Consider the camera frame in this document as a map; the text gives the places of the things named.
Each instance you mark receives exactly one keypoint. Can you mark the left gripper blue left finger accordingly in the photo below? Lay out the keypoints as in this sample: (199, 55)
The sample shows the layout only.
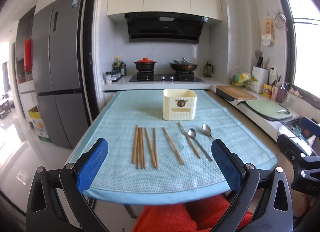
(89, 164)

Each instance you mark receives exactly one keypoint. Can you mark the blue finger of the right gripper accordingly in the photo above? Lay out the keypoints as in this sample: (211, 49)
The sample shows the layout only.
(292, 151)
(310, 126)

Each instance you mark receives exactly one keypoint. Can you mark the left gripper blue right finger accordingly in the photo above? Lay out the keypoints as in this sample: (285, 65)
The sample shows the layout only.
(229, 164)

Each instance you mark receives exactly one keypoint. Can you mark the steel spoon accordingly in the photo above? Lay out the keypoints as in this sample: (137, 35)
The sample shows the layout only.
(207, 131)
(192, 134)

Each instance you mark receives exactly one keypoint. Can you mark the wooden chopstick seven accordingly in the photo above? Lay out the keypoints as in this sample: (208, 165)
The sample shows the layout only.
(174, 147)

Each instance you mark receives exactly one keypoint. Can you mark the wooden chopstick four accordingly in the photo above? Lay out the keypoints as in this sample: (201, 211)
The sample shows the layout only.
(142, 147)

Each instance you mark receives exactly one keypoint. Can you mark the wooden chopstick one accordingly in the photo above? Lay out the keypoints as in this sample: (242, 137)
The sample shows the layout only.
(135, 145)

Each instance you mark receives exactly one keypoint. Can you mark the wooden chopstick eight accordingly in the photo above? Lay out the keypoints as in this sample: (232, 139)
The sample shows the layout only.
(188, 140)

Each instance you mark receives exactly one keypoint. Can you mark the wooden chopstick two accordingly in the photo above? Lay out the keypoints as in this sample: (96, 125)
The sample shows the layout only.
(138, 148)

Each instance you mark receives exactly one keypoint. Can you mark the wooden chopstick five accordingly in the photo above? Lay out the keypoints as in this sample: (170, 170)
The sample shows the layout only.
(154, 163)

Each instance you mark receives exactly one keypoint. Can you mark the wooden chopstick six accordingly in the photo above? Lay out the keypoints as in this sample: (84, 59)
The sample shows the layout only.
(155, 147)

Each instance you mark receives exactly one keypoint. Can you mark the green cutting board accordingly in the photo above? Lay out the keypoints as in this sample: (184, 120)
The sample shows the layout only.
(269, 110)

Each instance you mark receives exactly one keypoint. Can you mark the purple soap bottle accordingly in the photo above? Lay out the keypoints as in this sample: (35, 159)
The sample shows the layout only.
(282, 92)

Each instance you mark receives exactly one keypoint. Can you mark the pink utensil cup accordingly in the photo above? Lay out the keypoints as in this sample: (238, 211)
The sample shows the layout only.
(274, 92)

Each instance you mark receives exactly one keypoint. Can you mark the yellow tin can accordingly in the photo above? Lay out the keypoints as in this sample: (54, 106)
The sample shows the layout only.
(267, 91)

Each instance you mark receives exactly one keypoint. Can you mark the orange towel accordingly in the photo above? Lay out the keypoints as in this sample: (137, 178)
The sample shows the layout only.
(200, 215)

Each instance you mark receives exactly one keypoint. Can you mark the light blue woven table mat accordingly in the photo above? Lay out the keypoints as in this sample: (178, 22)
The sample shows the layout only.
(118, 179)

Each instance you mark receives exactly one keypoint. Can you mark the white knife block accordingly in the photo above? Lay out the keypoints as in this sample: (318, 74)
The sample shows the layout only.
(259, 77)

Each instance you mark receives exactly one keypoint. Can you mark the wooden cutting board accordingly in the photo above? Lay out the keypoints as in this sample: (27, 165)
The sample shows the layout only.
(236, 92)

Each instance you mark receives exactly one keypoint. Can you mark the yellow cardboard box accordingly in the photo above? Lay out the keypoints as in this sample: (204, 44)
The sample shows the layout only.
(38, 124)

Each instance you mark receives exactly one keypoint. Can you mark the black tray under board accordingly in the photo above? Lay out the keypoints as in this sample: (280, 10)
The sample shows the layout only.
(224, 95)

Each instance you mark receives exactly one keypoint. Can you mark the cream plastic utensil holder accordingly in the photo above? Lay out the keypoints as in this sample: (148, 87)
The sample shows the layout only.
(179, 104)

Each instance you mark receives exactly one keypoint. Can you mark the spice jar rack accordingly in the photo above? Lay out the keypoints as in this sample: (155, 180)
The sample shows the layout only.
(115, 75)

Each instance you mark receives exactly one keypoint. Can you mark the white spice shaker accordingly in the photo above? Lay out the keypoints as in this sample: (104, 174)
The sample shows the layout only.
(108, 77)

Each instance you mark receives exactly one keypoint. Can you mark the dark french press jug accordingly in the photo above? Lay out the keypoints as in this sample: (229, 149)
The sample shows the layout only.
(208, 70)

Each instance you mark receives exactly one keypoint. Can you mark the black gas cooktop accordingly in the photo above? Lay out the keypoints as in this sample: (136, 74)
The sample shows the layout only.
(172, 77)

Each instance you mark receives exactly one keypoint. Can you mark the sauce bottles group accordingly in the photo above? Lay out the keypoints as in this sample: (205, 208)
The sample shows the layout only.
(119, 65)

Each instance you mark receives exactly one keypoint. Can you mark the wok with glass lid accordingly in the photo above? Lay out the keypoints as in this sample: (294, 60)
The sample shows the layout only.
(183, 65)

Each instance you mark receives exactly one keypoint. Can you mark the black pot orange lid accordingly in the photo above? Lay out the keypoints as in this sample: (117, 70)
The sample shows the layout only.
(145, 65)

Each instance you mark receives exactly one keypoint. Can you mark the red hanging cloth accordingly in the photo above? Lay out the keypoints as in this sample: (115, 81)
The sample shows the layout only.
(27, 55)

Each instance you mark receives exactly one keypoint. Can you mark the grey double door refrigerator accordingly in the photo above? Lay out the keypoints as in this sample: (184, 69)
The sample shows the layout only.
(56, 69)

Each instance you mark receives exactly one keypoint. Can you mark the black range hood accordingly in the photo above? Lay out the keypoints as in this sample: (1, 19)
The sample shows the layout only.
(164, 26)

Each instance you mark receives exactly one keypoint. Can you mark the hanging wall calendar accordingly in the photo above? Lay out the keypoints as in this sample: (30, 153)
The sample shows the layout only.
(268, 34)

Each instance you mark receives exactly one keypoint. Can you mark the wire wall trivet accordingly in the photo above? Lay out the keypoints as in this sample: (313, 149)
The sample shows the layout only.
(279, 19)

